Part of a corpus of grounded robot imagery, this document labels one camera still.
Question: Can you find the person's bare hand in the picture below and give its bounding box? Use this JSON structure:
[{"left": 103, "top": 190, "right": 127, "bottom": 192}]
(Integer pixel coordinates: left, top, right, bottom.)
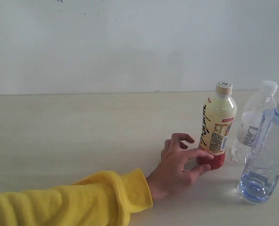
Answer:
[{"left": 146, "top": 133, "right": 214, "bottom": 202}]

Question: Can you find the yellow drink bottle red base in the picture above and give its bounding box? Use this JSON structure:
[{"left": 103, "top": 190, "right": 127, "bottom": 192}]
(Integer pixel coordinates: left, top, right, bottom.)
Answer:
[{"left": 197, "top": 81, "right": 237, "bottom": 170}]

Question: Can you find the clear bottle blue cap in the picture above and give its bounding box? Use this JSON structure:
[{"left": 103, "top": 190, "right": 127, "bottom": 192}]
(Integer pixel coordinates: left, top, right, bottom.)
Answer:
[{"left": 237, "top": 102, "right": 279, "bottom": 204}]

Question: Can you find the yellow sleeved forearm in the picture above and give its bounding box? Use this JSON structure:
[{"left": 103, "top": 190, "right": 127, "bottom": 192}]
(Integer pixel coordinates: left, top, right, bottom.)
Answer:
[{"left": 0, "top": 169, "right": 153, "bottom": 226}]

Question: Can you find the clear bottle white cap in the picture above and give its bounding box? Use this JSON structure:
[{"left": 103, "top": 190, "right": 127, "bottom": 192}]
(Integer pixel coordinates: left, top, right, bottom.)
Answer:
[{"left": 231, "top": 80, "right": 278, "bottom": 164}]

